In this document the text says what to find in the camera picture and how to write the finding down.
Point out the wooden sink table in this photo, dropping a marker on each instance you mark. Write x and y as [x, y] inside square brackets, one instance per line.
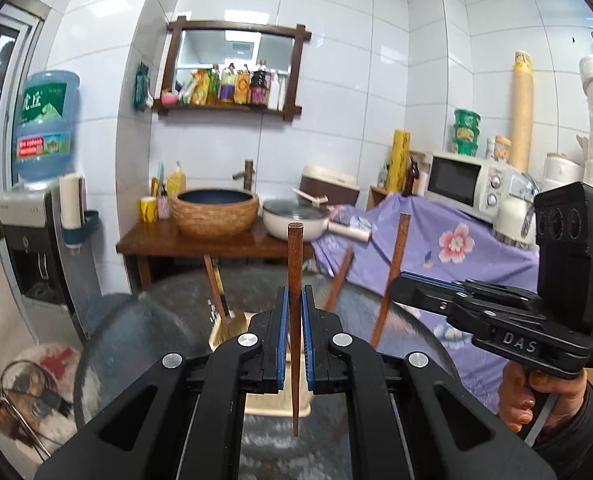
[176, 245]

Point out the blue water bottle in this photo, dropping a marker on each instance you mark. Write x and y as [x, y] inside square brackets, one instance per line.
[46, 125]

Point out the white rice paddle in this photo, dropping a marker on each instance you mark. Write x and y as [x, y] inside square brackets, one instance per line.
[309, 197]

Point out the white pan with glass lid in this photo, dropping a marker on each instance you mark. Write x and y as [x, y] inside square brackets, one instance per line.
[291, 220]

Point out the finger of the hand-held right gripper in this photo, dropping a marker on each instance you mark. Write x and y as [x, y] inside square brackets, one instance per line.
[436, 277]
[421, 295]

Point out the purple floral cloth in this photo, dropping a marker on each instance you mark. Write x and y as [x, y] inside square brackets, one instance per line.
[426, 240]

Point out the woven basin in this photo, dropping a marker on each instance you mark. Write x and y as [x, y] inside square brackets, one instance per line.
[214, 215]

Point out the yellow soap bottle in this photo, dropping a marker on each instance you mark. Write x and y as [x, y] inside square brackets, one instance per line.
[176, 182]

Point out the orange and white container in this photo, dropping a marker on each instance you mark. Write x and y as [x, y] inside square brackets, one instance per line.
[502, 150]

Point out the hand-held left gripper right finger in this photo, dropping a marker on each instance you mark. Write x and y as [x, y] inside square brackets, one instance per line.
[309, 340]

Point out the yellow roll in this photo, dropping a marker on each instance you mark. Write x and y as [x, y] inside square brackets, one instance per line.
[400, 160]

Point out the person's right forearm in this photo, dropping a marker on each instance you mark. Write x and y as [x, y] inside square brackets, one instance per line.
[581, 435]

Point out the brown wooden chopstick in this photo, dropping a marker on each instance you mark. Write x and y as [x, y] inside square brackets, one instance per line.
[341, 275]
[399, 245]
[215, 280]
[295, 260]

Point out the white microwave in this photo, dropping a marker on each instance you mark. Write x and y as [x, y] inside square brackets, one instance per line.
[456, 185]

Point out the tall cardboard tube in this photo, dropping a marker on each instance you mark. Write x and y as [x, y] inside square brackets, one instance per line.
[521, 110]

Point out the dark brown bottle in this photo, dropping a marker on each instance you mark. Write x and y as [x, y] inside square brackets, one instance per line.
[412, 177]

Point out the green hanging packet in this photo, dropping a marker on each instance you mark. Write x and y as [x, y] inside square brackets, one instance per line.
[142, 85]

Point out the small wooden box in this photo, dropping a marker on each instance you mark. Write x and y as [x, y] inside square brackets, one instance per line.
[376, 197]

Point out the white paper cup stack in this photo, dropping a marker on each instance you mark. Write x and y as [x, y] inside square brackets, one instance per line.
[70, 200]

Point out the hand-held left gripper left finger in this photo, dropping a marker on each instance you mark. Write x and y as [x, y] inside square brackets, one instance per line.
[282, 340]

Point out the wooden framed mirror shelf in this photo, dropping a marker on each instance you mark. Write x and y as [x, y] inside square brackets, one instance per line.
[296, 70]

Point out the brown and white rice cooker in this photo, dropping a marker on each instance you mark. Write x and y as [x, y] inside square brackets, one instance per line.
[331, 182]

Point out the row of shelf bottles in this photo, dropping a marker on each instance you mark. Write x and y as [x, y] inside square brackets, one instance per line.
[236, 87]

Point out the yellow cup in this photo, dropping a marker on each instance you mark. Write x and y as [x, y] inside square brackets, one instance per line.
[149, 210]

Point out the wooden utensil holder box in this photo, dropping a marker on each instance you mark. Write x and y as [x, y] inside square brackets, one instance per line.
[276, 405]

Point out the bamboo faucet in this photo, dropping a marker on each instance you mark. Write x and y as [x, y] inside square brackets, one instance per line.
[246, 175]

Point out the green instant noodle cup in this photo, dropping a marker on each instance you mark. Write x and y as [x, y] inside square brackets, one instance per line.
[466, 133]
[468, 117]
[465, 147]

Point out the white water dispenser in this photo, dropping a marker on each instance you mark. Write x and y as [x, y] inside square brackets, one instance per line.
[31, 260]

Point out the pink cup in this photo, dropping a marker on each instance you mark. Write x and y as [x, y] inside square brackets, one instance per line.
[169, 97]

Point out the teal wall holder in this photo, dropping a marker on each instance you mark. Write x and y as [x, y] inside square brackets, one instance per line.
[84, 232]

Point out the small pink bottle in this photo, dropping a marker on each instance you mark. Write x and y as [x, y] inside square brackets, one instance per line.
[164, 205]

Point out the white red-printed bag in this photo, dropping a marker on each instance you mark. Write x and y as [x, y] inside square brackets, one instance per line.
[51, 360]

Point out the person's right hand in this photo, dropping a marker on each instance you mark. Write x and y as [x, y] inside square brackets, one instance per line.
[513, 395]

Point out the white electric kettle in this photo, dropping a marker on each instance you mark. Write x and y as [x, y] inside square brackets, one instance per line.
[513, 220]

